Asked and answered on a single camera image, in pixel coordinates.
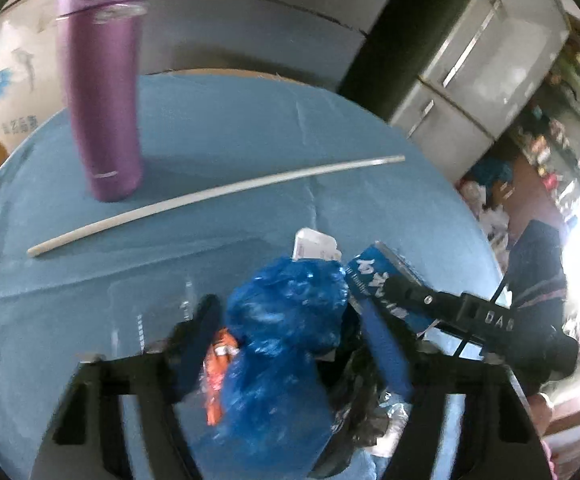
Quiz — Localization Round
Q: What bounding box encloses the orange snack wrapper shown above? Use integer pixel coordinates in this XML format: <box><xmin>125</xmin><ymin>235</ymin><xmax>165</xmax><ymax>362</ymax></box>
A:
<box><xmin>202</xmin><ymin>327</ymin><xmax>241</xmax><ymax>426</ymax></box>

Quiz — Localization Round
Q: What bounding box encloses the blue paper box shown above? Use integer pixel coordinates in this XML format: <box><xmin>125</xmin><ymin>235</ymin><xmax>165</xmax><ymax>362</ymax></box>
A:
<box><xmin>345</xmin><ymin>242</ymin><xmax>438</xmax><ymax>341</ymax></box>

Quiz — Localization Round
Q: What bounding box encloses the silver refrigerator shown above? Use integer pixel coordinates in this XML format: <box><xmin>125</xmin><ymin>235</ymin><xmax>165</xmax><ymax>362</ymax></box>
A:
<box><xmin>390</xmin><ymin>0</ymin><xmax>571</xmax><ymax>183</ymax></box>

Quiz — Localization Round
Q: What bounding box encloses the person's right hand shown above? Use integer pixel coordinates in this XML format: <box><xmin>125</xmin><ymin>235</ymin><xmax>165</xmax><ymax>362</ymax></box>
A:
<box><xmin>527</xmin><ymin>392</ymin><xmax>557</xmax><ymax>436</ymax></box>

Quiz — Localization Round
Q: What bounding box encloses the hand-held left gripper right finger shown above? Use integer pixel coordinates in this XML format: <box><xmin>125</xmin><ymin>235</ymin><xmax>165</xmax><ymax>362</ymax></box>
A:
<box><xmin>360</xmin><ymin>297</ymin><xmax>553</xmax><ymax>480</ymax></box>

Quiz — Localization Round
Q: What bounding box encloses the blue plastic bag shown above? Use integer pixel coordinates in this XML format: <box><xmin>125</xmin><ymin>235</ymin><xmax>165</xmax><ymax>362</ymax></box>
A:
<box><xmin>220</xmin><ymin>256</ymin><xmax>351</xmax><ymax>480</ymax></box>

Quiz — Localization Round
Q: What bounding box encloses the small white carton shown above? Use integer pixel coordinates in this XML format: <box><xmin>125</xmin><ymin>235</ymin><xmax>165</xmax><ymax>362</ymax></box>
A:
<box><xmin>292</xmin><ymin>227</ymin><xmax>343</xmax><ymax>263</ymax></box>

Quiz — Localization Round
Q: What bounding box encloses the long white plastic tube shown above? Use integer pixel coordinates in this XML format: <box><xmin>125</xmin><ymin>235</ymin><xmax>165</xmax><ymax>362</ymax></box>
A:
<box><xmin>27</xmin><ymin>155</ymin><xmax>405</xmax><ymax>258</ymax></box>

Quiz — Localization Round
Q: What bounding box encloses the pile of plastic bags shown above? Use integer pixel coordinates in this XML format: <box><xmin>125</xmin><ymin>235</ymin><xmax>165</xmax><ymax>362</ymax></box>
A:
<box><xmin>457</xmin><ymin>157</ymin><xmax>518</xmax><ymax>258</ymax></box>

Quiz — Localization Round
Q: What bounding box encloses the black plastic bag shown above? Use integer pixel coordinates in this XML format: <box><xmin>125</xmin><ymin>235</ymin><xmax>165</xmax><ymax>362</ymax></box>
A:
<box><xmin>310</xmin><ymin>305</ymin><xmax>411</xmax><ymax>478</ymax></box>

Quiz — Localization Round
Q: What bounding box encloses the shelf of packaged goods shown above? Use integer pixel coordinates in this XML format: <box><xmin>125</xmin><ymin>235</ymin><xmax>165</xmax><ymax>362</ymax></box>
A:
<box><xmin>510</xmin><ymin>15</ymin><xmax>580</xmax><ymax>241</ymax></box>

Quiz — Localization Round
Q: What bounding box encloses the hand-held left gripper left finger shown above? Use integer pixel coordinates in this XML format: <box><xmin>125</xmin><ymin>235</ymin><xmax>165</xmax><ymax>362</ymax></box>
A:
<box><xmin>30</xmin><ymin>294</ymin><xmax>225</xmax><ymax>480</ymax></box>

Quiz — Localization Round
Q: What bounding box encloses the purple insulated bottle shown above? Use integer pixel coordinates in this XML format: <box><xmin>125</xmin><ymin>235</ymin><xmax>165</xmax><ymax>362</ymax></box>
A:
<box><xmin>56</xmin><ymin>0</ymin><xmax>153</xmax><ymax>203</ymax></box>

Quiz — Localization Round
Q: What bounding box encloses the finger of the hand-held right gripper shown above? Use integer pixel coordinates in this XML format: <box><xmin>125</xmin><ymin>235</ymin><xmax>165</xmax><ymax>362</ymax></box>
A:
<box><xmin>382</xmin><ymin>276</ymin><xmax>471</xmax><ymax>322</ymax></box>

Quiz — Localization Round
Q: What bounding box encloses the clear plastic wrapper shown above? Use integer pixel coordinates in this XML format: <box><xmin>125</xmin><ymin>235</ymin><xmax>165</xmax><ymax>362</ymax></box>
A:
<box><xmin>370</xmin><ymin>392</ymin><xmax>411</xmax><ymax>458</ymax></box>

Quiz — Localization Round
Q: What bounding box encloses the dark striped cloth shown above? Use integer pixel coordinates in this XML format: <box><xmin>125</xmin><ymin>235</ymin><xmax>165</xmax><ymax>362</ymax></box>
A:
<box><xmin>507</xmin><ymin>220</ymin><xmax>570</xmax><ymax>313</ymax></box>

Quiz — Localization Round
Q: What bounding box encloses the blue tablecloth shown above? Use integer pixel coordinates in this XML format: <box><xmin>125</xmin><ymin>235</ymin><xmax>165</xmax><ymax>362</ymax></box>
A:
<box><xmin>0</xmin><ymin>71</ymin><xmax>508</xmax><ymax>480</ymax></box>

